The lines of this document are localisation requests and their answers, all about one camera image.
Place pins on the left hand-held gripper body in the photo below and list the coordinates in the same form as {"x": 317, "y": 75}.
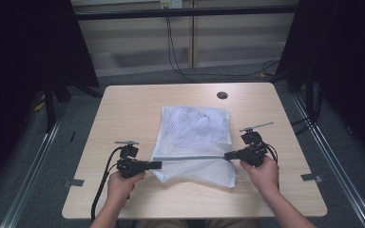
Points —
{"x": 130, "y": 166}

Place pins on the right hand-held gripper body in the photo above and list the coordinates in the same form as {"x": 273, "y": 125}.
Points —
{"x": 253, "y": 150}

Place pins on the white mesh laundry bag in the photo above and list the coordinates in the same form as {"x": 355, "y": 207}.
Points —
{"x": 196, "y": 148}

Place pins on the person's left hand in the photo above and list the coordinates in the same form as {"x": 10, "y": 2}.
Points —
{"x": 122, "y": 188}

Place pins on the person's right hand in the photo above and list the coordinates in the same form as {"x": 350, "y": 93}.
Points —
{"x": 264, "y": 177}

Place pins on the white garment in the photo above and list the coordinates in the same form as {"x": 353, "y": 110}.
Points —
{"x": 193, "y": 125}

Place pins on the grey tape strip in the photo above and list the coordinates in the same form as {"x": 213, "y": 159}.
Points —
{"x": 310, "y": 177}
{"x": 74, "y": 183}

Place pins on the black metal stand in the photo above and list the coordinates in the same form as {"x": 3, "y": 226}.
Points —
{"x": 50, "y": 104}

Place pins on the black curtain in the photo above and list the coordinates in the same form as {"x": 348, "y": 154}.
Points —
{"x": 19, "y": 63}
{"x": 348, "y": 63}

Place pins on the black horizontal bar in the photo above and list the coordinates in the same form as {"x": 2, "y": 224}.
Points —
{"x": 183, "y": 13}

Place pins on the metal floor rail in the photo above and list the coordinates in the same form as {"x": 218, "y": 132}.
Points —
{"x": 336, "y": 164}
{"x": 31, "y": 177}

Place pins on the white wall outlet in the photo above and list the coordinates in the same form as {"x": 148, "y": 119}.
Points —
{"x": 171, "y": 3}

